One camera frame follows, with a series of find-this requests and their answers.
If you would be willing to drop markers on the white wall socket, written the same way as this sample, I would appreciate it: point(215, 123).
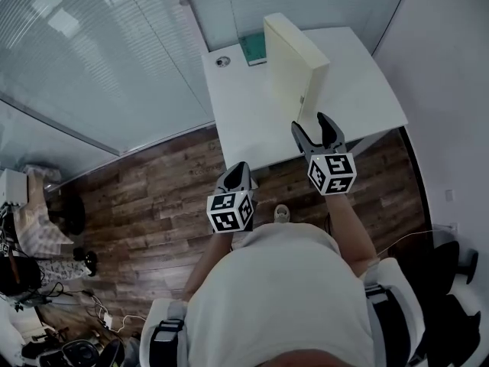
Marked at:
point(449, 195)

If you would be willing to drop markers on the glass partition with blinds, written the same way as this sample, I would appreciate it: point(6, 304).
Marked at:
point(95, 63)

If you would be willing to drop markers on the black round device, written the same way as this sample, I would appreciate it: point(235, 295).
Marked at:
point(82, 352)

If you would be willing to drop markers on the black office chair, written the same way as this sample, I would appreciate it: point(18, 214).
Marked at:
point(454, 304)

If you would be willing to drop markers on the green book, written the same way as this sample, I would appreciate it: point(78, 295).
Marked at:
point(254, 48)

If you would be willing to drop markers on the white power strip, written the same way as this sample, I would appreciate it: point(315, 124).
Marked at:
point(107, 321)

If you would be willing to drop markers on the person's beige shoe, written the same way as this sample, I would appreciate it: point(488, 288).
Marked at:
point(282, 213)

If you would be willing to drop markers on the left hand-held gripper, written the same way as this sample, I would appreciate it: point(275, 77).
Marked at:
point(229, 212)

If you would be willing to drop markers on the person's right forearm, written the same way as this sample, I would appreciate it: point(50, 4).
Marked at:
point(351, 235)

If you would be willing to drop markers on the person's left forearm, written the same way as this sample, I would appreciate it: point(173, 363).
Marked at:
point(208, 266)

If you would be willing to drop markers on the person's white shirt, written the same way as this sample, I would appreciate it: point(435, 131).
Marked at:
point(282, 289)

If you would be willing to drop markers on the white printer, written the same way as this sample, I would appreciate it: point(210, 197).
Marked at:
point(13, 186)

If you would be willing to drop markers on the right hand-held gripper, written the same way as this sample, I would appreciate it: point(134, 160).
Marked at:
point(332, 174)

